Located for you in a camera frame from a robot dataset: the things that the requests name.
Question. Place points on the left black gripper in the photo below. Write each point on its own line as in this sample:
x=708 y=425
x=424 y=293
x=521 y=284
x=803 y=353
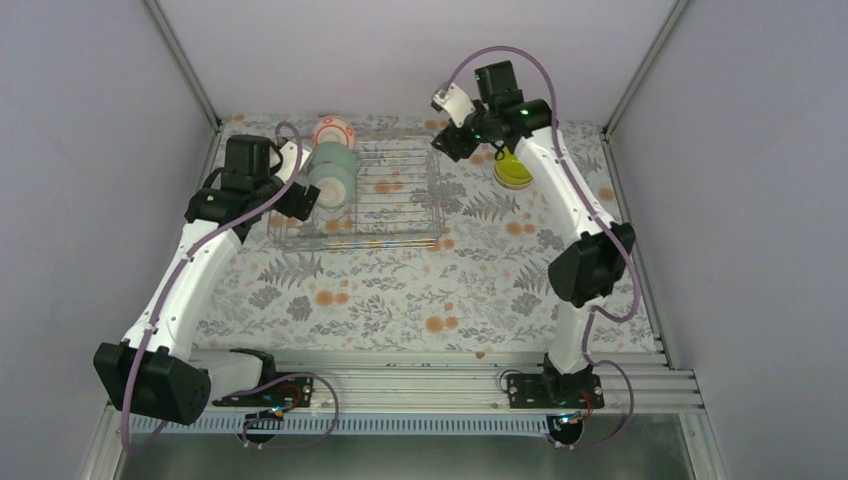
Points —
x=290 y=206

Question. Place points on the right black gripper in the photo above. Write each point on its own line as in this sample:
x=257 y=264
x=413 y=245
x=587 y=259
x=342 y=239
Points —
x=454 y=145

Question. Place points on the yellow green bowl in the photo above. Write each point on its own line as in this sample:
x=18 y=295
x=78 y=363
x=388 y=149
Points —
x=509 y=168

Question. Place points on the wire dish rack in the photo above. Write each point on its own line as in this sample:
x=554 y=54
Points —
x=393 y=203

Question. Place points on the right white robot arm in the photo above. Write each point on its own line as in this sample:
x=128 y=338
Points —
x=596 y=250

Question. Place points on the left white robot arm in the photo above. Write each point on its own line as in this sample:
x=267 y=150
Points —
x=153 y=371

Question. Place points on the lower pale green bowl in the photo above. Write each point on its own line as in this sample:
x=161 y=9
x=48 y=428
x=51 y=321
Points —
x=336 y=185

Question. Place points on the red patterned white bowl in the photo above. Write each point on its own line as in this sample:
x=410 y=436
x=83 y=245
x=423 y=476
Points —
x=334 y=129

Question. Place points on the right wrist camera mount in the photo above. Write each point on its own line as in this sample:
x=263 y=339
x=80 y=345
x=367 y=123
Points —
x=455 y=102

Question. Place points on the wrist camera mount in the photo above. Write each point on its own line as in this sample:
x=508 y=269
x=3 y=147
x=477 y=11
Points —
x=291 y=161
x=455 y=102

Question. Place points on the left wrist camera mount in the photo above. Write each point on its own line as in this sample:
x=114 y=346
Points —
x=291 y=161

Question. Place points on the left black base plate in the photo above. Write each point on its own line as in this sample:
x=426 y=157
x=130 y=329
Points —
x=281 y=390

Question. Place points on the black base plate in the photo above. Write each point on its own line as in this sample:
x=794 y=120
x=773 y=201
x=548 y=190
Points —
x=281 y=390
x=547 y=390

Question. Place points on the grey slotted cable duct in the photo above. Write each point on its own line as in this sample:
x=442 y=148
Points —
x=357 y=424

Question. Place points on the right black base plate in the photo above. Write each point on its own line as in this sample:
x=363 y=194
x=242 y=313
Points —
x=547 y=390

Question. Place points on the aluminium rail frame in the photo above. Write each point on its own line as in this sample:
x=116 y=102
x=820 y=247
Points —
x=472 y=382

